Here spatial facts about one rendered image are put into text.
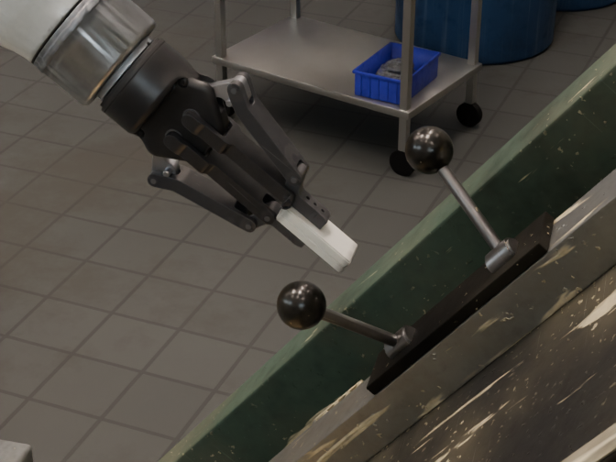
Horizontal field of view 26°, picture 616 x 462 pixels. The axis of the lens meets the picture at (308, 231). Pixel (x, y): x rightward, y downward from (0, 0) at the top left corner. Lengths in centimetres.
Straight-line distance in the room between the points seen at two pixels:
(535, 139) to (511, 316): 24
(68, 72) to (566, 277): 41
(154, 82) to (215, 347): 240
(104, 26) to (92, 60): 3
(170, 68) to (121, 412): 222
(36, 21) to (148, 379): 234
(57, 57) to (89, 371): 236
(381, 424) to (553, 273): 21
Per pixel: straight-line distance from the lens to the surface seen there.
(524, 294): 101
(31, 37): 105
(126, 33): 104
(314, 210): 108
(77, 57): 104
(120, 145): 443
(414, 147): 103
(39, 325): 356
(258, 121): 105
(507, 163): 123
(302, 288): 101
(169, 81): 105
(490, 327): 103
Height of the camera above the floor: 198
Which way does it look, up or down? 30 degrees down
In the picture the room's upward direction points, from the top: straight up
